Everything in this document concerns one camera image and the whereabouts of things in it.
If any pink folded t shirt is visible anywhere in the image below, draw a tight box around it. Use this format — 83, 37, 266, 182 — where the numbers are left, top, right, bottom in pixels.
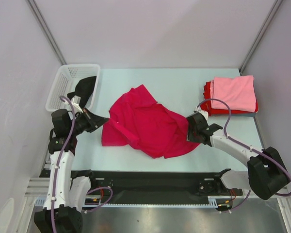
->
210, 75, 257, 112

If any white slotted cable duct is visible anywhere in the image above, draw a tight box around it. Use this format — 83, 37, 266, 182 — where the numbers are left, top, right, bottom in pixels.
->
34, 198, 228, 209

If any aluminium frame rail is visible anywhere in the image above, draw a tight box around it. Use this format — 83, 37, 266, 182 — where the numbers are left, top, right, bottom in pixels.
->
24, 177, 290, 197

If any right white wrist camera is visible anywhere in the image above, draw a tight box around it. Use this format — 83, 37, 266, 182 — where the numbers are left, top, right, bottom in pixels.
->
194, 106, 209, 120

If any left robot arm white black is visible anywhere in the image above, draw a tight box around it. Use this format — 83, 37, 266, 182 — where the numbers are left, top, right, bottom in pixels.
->
34, 108, 108, 233

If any white plastic basket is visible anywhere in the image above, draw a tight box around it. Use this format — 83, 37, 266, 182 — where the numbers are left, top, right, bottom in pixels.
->
45, 64, 100, 112

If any left corner aluminium post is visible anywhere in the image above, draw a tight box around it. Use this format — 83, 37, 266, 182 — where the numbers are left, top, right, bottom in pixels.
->
25, 0, 67, 65

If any black t shirt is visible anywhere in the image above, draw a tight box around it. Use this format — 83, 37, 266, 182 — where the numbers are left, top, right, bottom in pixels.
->
67, 76, 97, 108

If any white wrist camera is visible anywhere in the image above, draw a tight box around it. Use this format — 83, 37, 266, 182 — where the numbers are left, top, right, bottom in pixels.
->
194, 106, 209, 120
71, 96, 83, 113

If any red folded t shirt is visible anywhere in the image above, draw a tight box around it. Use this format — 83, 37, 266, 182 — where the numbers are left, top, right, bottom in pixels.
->
201, 82, 259, 117

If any right corner aluminium post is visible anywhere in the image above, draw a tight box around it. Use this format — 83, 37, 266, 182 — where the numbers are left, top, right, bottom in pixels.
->
238, 0, 285, 75

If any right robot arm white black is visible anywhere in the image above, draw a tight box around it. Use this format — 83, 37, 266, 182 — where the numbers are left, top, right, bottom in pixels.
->
186, 112, 291, 200

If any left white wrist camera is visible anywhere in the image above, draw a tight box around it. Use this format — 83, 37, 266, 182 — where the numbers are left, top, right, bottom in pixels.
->
71, 96, 83, 113

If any magenta t shirt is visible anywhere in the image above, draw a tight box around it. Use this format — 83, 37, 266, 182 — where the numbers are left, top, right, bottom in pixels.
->
101, 85, 199, 159

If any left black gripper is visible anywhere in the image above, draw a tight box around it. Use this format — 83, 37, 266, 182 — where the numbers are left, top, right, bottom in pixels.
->
68, 107, 108, 136

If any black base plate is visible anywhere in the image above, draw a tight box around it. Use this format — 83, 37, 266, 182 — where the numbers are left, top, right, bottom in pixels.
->
42, 170, 243, 210

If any corner aluminium post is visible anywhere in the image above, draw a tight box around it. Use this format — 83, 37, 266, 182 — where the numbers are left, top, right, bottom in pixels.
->
25, 0, 67, 65
238, 0, 285, 75

